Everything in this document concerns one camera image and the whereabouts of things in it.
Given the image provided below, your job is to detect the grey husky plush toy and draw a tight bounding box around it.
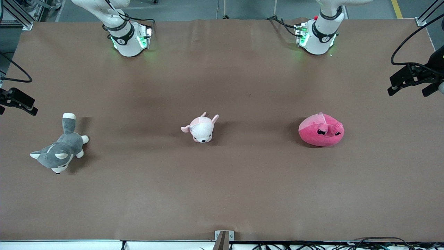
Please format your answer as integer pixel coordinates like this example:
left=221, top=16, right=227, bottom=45
left=30, top=113, right=89, bottom=175

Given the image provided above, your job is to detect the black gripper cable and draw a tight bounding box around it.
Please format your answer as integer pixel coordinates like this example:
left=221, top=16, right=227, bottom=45
left=391, top=13, right=444, bottom=75
left=0, top=51, right=33, bottom=84

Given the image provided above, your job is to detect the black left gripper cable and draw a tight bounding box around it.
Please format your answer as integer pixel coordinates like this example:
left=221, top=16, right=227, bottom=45
left=391, top=13, right=444, bottom=75

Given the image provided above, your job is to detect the black arm base cable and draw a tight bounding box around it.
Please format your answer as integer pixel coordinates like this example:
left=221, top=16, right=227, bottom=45
left=266, top=17, right=302, bottom=38

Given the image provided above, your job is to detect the aluminium frame profile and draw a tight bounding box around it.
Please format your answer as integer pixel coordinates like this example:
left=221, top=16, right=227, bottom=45
left=0, top=0, right=34, bottom=32
left=415, top=0, right=444, bottom=27

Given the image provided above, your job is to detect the brown paper table cover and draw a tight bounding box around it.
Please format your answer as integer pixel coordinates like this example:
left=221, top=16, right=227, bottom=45
left=0, top=18, right=444, bottom=242

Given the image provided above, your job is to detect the pale pink plush dog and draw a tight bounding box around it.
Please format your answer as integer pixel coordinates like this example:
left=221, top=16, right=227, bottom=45
left=180, top=112, right=220, bottom=143

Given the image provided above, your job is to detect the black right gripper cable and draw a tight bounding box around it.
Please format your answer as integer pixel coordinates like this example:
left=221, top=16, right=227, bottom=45
left=0, top=51, right=33, bottom=84

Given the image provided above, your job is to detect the black cable bundle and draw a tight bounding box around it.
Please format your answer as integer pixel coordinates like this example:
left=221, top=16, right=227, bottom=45
left=251, top=237, right=444, bottom=250

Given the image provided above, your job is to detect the round pink plush toy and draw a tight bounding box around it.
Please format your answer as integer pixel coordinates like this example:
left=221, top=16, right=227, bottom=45
left=298, top=112, right=345, bottom=148

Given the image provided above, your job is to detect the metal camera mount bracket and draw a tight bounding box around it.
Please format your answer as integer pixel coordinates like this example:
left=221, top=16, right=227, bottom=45
left=214, top=230, right=235, bottom=250

